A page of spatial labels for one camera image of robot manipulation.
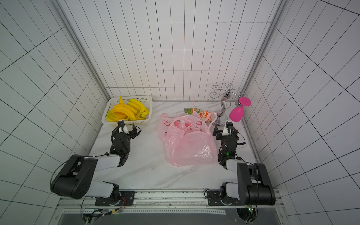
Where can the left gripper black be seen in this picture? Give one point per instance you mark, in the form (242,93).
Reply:
(134,132)

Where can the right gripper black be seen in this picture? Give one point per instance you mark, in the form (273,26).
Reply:
(226,133)

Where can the pink plastic bag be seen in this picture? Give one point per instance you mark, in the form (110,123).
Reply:
(188,139)

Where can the yellow banana bunch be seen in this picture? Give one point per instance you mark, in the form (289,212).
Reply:
(120,112)
(138,109)

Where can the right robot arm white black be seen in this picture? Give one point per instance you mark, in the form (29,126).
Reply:
(253,186)

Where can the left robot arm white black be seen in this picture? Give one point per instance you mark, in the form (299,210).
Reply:
(75,179)

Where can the yellow banana bunch in basket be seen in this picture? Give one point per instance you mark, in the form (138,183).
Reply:
(120,112)

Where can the magenta plastic wine glass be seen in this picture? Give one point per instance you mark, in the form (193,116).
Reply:
(238,112)

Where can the white plastic basket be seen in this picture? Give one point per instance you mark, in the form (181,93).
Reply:
(146,100)

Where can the green snack packet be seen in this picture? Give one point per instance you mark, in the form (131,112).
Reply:
(191,110)

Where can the chrome wire glass rack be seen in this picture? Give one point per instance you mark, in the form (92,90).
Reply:
(225,93)

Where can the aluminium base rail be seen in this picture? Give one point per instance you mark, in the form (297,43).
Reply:
(155,201)

